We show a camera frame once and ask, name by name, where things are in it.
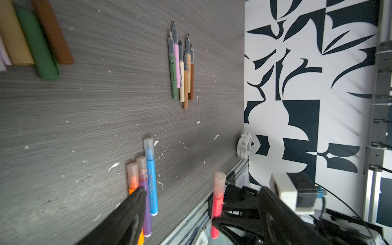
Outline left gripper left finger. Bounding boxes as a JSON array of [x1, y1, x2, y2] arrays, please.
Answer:
[[77, 187, 147, 245]]

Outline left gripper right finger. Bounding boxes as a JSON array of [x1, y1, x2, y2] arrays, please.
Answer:
[[259, 187, 346, 245]]

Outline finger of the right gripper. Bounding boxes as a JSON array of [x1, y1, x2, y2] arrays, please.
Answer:
[[212, 197, 266, 245]]

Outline red pink highlighter pen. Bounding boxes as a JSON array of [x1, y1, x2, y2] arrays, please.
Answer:
[[210, 171, 227, 240]]

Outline purple highlighter pen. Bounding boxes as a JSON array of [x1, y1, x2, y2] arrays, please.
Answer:
[[136, 156, 153, 238]]

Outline blue highlighter pen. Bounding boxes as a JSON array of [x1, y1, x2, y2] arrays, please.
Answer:
[[144, 138, 159, 216]]

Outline green pen cap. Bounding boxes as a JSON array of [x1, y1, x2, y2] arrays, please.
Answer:
[[16, 8, 60, 80]]

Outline light brown pen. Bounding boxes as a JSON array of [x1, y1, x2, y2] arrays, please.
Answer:
[[186, 35, 191, 93]]

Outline lilac cap brown pen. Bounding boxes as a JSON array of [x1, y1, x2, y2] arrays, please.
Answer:
[[183, 53, 189, 109]]

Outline orange highlighter pen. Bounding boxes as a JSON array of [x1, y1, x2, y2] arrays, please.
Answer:
[[127, 162, 145, 245]]

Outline white round timer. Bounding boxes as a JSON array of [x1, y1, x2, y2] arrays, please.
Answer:
[[237, 133, 252, 160]]

